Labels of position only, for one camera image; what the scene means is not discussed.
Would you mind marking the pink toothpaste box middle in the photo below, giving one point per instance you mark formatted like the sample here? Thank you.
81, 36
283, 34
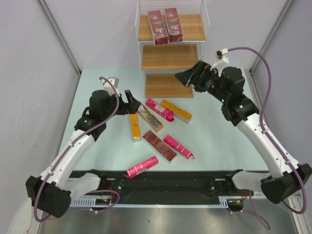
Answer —
179, 147

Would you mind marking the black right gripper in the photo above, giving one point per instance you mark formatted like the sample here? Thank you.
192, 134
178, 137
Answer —
202, 70

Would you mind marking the red silver 3D toothpaste box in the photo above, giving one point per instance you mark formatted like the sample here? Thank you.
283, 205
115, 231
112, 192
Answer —
174, 27

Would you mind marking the pink toothpaste box lower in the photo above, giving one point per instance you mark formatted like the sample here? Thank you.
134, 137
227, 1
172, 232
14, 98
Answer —
142, 167

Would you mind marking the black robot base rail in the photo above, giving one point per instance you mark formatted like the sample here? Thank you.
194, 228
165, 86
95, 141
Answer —
166, 184

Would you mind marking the orange toothpaste box left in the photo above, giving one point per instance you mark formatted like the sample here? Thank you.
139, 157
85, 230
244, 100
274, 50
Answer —
136, 135

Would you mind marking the orange toothpaste box right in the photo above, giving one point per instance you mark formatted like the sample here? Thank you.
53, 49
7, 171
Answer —
181, 114

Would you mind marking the white slotted cable duct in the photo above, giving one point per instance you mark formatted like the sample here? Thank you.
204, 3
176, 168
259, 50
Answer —
103, 201

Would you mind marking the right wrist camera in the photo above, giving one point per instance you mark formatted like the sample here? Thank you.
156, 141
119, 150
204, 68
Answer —
222, 60

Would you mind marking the gold silver toothpaste box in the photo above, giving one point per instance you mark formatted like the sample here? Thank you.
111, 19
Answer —
149, 118

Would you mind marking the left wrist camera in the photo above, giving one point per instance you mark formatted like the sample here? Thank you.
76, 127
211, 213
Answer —
110, 85

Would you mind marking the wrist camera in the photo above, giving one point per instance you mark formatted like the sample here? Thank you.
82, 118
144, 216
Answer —
222, 60
110, 85

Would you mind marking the pink toothpaste box upper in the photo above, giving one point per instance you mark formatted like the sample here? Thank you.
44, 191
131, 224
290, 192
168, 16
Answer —
162, 111

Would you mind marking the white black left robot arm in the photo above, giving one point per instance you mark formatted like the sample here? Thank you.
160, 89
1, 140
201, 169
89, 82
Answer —
52, 192

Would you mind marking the orange toothpaste box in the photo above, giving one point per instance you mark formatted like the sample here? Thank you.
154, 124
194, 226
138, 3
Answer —
136, 135
181, 114

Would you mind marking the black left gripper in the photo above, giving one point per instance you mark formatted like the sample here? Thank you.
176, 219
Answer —
126, 108

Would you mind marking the pink toothpaste box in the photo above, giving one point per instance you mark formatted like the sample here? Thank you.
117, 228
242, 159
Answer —
179, 147
142, 167
162, 111

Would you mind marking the clear acrylic wooden shelf unit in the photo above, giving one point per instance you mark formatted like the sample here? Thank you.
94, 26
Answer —
159, 63

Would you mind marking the dark red toothpaste box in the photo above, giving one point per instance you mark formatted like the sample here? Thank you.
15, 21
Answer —
160, 146

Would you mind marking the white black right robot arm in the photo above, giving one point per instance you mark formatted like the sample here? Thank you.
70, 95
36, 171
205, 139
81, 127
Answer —
286, 175

